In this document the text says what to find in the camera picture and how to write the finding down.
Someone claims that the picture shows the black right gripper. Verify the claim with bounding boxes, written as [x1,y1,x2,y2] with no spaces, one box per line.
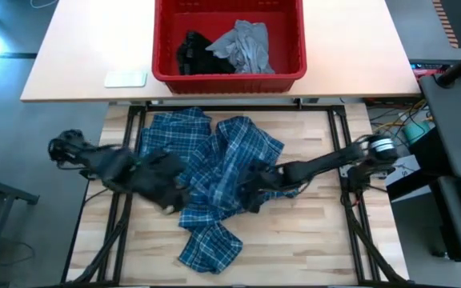
[238,159,286,214]

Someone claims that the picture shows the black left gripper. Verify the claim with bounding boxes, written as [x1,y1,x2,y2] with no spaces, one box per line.
[134,150,191,215]

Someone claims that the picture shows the blue plaid garment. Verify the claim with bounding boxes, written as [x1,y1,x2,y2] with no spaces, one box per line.
[177,115,300,275]

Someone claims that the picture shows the blue plaid pajama pants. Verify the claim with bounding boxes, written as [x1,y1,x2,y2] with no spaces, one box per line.
[138,106,212,161]

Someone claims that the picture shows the red plastic laundry bin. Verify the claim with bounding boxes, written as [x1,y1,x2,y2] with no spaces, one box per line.
[151,0,308,95]

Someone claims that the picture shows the black crumpled garment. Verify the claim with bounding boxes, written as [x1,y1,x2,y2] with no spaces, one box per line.
[175,30,236,76]

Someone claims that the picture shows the grey crumpled garment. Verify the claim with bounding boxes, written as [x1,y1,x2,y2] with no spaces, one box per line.
[205,19,275,75]

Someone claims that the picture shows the white cardboard box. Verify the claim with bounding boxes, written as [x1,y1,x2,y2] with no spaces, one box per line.
[385,154,422,187]

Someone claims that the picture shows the light wooden desk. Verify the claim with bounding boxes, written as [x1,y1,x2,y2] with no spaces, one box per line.
[20,0,423,103]

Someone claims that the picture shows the black side desk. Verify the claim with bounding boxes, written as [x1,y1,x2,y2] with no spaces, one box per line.
[419,74,461,179]

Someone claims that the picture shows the red electronic device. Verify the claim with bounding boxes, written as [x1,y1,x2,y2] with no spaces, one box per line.
[410,62,447,79]

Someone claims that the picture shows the black aluminium table frame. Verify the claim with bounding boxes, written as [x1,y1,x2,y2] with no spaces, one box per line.
[60,99,415,288]

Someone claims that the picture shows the yellow cable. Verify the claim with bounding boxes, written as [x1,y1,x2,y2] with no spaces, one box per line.
[370,99,434,133]

